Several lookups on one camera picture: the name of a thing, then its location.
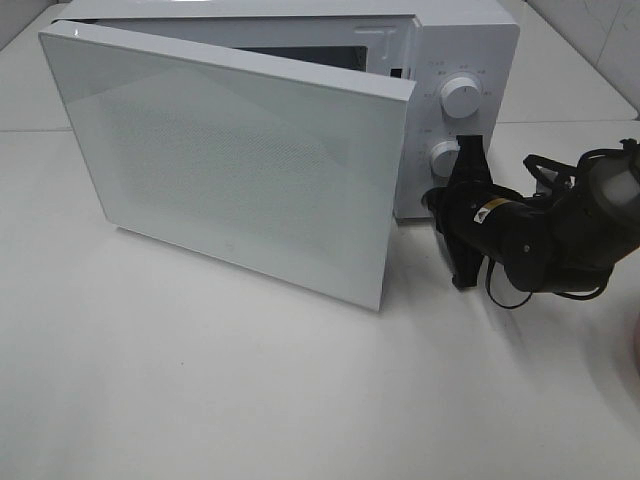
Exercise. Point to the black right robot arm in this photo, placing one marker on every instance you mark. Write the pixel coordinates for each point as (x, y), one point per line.
(565, 239)

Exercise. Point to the white microwave door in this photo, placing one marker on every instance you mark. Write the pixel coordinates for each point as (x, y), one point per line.
(279, 166)

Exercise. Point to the pink round plate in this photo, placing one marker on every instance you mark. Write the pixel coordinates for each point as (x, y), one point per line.
(631, 325)

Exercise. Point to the lower white timer knob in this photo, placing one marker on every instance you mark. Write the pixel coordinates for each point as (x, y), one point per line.
(443, 158)

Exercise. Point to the white microwave oven body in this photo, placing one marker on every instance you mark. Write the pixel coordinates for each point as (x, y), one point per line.
(374, 43)

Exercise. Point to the upper white power knob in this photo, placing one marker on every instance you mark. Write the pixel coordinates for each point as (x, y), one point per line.
(460, 96)

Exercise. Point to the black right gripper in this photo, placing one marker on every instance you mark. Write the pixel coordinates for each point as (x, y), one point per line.
(479, 219)

